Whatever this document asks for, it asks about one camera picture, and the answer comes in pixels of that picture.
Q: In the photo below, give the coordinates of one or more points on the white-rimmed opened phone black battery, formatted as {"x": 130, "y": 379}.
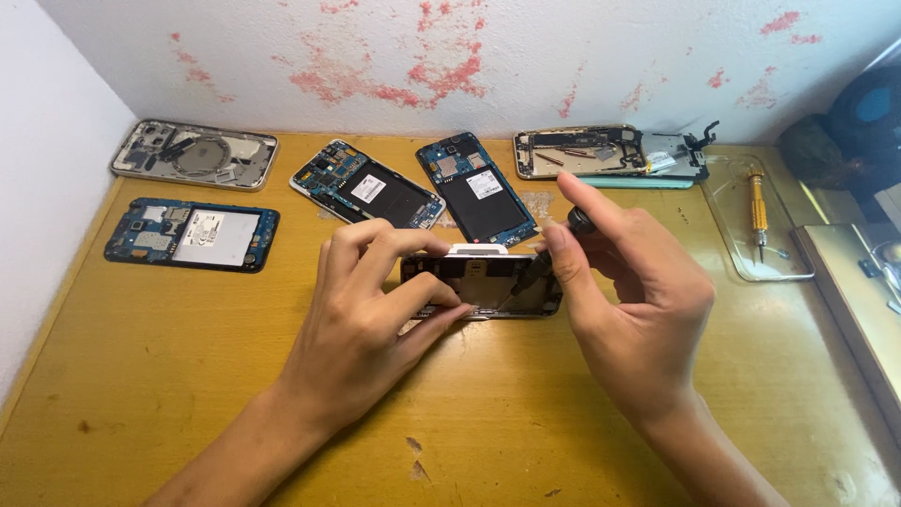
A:
{"x": 373, "y": 190}

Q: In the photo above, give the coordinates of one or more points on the silver phone back frame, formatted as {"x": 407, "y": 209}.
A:
{"x": 197, "y": 158}

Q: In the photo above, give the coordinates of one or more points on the gold opened phone frame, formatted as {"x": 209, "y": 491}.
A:
{"x": 563, "y": 162}

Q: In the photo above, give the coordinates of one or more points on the person's right hand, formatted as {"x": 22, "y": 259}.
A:
{"x": 654, "y": 317}

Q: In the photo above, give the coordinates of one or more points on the yellow screwdriver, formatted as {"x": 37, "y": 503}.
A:
{"x": 758, "y": 208}

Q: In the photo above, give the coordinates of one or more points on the phone screen assembly with flex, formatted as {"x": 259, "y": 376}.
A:
{"x": 669, "y": 158}

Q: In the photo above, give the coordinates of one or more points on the person's left hand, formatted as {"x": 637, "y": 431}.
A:
{"x": 345, "y": 331}

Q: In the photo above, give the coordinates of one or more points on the wooden board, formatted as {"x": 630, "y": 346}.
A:
{"x": 852, "y": 310}

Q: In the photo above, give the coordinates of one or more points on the opened phone with white battery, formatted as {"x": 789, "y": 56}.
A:
{"x": 211, "y": 238}

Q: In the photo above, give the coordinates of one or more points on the white-edged phone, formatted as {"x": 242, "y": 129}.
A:
{"x": 493, "y": 281}

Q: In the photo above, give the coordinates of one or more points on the blue opened phone black battery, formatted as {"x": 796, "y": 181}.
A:
{"x": 478, "y": 197}

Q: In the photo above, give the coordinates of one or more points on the black screwdriver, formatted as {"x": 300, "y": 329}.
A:
{"x": 538, "y": 266}

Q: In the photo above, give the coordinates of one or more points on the dark cloth bundle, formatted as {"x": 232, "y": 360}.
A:
{"x": 809, "y": 151}

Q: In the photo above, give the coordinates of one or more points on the clear phone case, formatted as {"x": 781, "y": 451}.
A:
{"x": 732, "y": 232}

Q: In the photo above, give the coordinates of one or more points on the metal parts on board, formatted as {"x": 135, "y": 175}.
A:
{"x": 887, "y": 274}

